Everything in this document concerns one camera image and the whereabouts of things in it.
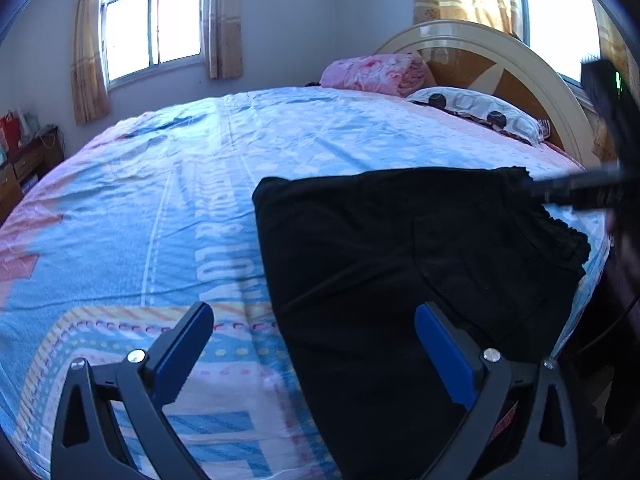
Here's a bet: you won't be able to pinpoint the far window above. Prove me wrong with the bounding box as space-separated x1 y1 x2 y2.
100 0 202 88

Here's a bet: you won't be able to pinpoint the black pants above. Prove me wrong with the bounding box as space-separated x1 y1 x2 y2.
253 168 590 479

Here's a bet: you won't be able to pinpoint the far right beige curtain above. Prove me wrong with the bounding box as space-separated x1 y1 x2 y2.
202 0 243 80

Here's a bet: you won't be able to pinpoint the red bag on dresser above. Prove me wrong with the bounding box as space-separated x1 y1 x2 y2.
0 112 22 155

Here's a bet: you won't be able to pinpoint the wooden dresser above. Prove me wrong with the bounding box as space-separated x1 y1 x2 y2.
0 126 64 223

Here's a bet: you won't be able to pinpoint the cream wooden headboard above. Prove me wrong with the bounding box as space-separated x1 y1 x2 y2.
378 20 600 167

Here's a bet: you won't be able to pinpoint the beige curtain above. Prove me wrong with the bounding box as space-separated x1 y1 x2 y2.
202 0 243 80
70 0 110 126

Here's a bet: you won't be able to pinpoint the white dotted pillow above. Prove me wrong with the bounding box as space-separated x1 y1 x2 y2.
408 87 551 146

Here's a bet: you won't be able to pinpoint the blue patterned bed sheet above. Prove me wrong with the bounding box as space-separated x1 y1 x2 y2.
1 87 610 479

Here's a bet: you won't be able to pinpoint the window by headboard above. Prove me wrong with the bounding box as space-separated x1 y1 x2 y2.
526 0 600 84

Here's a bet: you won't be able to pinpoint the far left beige curtain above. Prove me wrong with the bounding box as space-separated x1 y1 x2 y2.
70 0 110 126

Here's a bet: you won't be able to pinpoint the pink folded quilt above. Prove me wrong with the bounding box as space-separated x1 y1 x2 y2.
320 53 436 98

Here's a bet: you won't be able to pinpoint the right hand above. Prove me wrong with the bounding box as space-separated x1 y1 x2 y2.
605 210 639 330

